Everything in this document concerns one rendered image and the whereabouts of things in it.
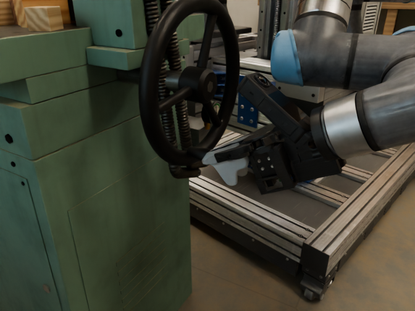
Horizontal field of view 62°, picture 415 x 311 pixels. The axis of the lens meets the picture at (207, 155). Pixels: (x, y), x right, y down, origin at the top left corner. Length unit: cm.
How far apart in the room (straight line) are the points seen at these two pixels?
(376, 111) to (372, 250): 121
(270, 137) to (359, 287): 102
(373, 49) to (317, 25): 8
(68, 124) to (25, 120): 8
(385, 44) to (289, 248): 85
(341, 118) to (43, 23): 46
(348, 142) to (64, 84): 45
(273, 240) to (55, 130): 85
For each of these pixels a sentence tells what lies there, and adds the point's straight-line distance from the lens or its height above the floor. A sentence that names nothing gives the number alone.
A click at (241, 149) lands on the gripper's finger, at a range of 47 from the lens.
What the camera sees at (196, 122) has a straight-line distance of 97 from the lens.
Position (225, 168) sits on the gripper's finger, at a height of 72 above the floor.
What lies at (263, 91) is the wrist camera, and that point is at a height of 84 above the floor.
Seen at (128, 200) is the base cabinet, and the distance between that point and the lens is 81.
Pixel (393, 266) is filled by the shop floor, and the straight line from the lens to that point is 156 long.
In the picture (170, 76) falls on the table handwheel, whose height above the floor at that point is 82.
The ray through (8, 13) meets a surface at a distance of 76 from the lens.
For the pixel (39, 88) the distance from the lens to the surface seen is 61.
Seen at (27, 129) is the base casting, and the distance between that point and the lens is 60.
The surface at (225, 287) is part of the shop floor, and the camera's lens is 132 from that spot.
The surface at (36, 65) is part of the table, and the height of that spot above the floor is 86.
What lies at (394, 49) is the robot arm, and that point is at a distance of 50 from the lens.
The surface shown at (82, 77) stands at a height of 82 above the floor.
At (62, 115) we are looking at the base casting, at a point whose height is 77.
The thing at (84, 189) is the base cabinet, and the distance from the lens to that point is 71.
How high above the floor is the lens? 97
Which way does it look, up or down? 26 degrees down
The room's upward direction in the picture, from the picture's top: straight up
